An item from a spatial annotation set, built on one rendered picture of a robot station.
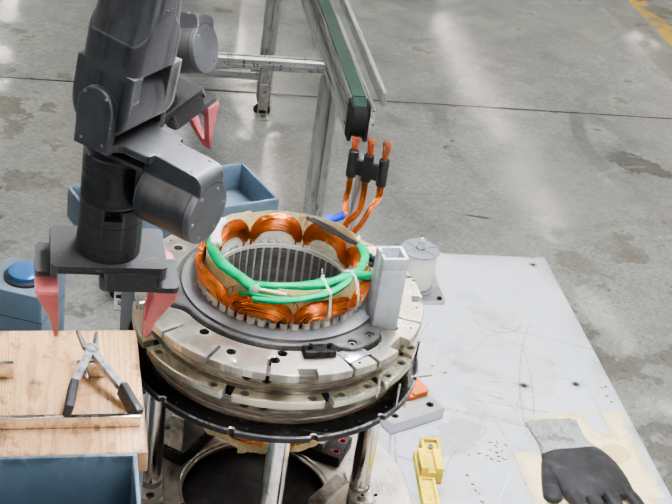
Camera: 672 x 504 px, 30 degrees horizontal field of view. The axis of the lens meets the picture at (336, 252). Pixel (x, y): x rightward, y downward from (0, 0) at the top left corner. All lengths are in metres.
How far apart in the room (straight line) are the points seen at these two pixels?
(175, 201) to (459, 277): 1.10
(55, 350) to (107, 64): 0.39
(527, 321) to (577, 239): 1.96
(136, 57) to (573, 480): 0.92
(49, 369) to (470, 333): 0.84
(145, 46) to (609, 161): 3.61
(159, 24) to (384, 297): 0.45
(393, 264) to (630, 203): 3.00
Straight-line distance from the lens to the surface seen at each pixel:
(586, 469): 1.71
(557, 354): 1.95
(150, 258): 1.14
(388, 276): 1.31
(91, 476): 1.21
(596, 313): 3.61
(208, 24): 1.46
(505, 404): 1.82
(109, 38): 1.02
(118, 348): 1.33
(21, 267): 1.49
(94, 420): 1.22
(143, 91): 1.05
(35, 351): 1.32
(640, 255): 3.97
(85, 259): 1.13
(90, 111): 1.05
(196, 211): 1.04
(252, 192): 1.69
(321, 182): 3.20
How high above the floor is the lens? 1.84
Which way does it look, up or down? 30 degrees down
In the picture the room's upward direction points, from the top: 9 degrees clockwise
